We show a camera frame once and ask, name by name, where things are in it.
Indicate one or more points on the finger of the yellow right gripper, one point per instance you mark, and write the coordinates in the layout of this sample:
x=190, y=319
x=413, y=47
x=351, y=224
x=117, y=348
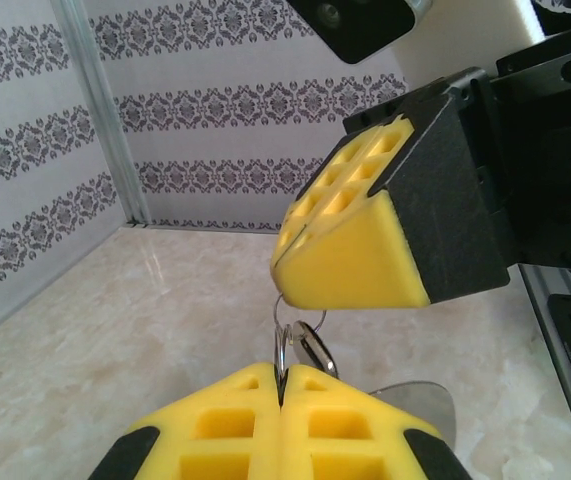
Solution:
x=355, y=260
x=345, y=162

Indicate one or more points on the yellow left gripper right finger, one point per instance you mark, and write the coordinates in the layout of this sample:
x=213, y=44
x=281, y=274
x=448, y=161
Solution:
x=365, y=440

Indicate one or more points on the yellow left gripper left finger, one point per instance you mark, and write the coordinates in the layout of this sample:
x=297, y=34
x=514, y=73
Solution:
x=200, y=440

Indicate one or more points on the silver pick-shaped metal tag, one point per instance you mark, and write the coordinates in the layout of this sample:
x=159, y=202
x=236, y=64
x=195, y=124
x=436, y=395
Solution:
x=425, y=405

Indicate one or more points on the silver key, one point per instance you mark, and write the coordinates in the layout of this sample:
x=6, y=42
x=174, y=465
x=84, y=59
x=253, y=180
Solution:
x=315, y=350

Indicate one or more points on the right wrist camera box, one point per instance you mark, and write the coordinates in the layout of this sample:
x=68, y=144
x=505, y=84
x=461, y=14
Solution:
x=365, y=30

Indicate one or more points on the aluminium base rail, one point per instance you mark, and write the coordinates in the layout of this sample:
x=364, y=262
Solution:
x=535, y=295

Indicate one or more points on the aluminium corner frame post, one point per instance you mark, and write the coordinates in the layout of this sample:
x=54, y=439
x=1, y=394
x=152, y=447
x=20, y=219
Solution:
x=105, y=125

